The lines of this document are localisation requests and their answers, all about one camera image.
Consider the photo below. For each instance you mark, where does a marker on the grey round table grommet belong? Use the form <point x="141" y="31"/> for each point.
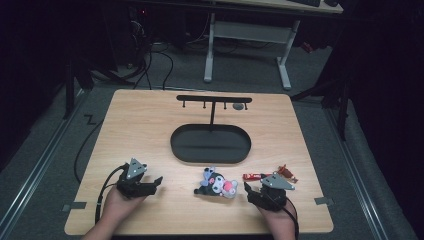
<point x="238" y="106"/>

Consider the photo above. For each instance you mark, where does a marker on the dark computer tower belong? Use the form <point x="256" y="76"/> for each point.
<point x="133" y="33"/>

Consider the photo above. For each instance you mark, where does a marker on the red and brown candy wrapper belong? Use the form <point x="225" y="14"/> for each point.
<point x="286" y="171"/>

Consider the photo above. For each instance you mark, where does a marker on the red snack bar wrapper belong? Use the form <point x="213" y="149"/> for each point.
<point x="253" y="176"/>

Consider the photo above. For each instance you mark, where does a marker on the small red object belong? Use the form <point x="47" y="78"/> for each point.
<point x="307" y="47"/>

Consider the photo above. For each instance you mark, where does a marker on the black hook rack with tray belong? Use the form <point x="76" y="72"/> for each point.
<point x="210" y="145"/>

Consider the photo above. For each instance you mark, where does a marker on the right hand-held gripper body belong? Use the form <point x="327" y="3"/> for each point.
<point x="270" y="195"/>

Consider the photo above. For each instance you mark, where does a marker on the person's left hand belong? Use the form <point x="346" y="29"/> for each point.
<point x="118" y="205"/>

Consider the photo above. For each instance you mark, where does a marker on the grey tape piece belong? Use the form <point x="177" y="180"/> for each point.
<point x="74" y="206"/>
<point x="323" y="201"/>

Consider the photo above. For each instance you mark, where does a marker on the person's right hand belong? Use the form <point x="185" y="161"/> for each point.
<point x="280" y="218"/>

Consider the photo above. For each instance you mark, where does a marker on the black metal stand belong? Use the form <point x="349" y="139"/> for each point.
<point x="70" y="86"/>
<point x="333" y="96"/>

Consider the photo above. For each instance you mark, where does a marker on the metal floor rail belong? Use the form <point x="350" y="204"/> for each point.
<point x="36" y="166"/>
<point x="356" y="173"/>

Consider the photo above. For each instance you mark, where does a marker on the black keyboard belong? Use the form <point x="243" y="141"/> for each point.
<point x="305" y="2"/>

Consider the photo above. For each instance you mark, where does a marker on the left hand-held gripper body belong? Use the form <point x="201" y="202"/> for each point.
<point x="135" y="186"/>

